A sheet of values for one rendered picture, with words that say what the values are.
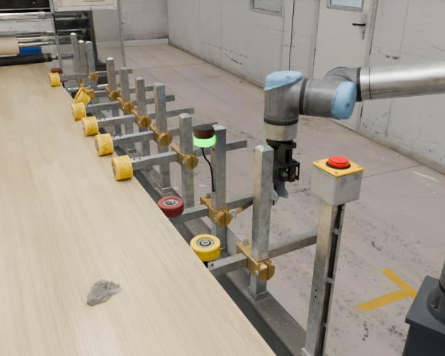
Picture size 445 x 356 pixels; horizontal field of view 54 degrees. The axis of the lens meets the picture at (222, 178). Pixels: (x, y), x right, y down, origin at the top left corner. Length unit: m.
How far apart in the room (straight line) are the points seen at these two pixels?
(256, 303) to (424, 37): 3.23
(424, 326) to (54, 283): 1.06
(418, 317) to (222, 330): 0.76
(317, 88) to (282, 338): 0.64
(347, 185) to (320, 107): 0.28
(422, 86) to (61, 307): 0.99
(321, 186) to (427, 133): 3.33
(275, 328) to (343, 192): 0.50
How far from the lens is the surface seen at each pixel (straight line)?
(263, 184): 1.10
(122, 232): 1.25
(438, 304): 1.54
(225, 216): 1.38
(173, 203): 1.36
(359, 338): 2.27
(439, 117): 4.07
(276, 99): 1.09
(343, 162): 0.86
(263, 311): 1.28
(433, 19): 4.10
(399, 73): 1.19
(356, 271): 2.66
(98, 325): 0.98
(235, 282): 1.36
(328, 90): 1.07
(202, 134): 1.25
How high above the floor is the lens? 1.56
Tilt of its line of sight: 26 degrees down
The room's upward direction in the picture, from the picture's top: straight up
